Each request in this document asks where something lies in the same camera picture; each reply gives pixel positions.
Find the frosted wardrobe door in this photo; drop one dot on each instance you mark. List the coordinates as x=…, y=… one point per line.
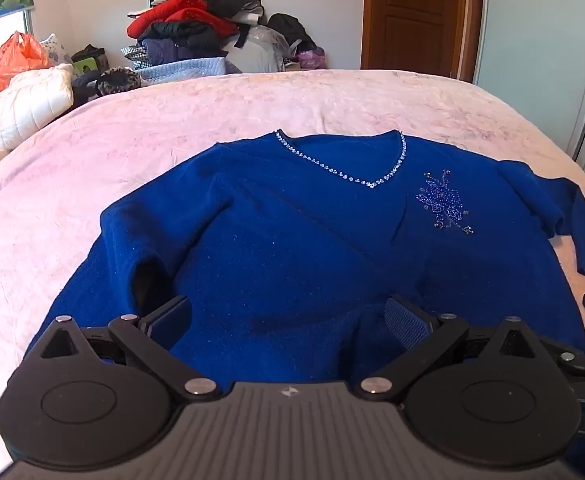
x=537, y=35

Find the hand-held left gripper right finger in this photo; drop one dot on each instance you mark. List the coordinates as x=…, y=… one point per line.
x=407, y=325

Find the red garment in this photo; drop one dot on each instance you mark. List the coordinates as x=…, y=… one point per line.
x=182, y=12

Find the dark furry garment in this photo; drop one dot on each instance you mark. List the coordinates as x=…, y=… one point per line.
x=116, y=81

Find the black and grey garments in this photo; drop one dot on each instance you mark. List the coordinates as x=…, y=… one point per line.
x=235, y=7

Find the blue beaded sweater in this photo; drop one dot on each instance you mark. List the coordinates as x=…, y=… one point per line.
x=297, y=230

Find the purple bag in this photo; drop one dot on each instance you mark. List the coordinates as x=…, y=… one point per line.
x=311, y=58

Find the window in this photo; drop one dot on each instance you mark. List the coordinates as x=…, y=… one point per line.
x=0, y=35

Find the wooden door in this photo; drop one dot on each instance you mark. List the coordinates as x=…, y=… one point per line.
x=417, y=15

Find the clear plastic bag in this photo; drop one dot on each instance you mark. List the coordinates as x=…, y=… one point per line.
x=260, y=50

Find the black bag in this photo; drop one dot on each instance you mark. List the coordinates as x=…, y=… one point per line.
x=290, y=27

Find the dark navy jacket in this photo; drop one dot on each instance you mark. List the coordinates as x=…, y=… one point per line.
x=180, y=40

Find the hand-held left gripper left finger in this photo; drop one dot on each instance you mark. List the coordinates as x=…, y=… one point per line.
x=172, y=317

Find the green box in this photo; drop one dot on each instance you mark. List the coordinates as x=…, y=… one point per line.
x=88, y=64

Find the orange plastic bag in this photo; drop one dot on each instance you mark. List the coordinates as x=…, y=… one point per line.
x=7, y=67

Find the floral pillow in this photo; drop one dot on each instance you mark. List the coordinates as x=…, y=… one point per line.
x=56, y=49

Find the pink bed blanket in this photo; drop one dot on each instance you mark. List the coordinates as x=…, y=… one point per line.
x=322, y=100

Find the light blue knit garment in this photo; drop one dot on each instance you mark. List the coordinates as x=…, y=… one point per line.
x=187, y=71

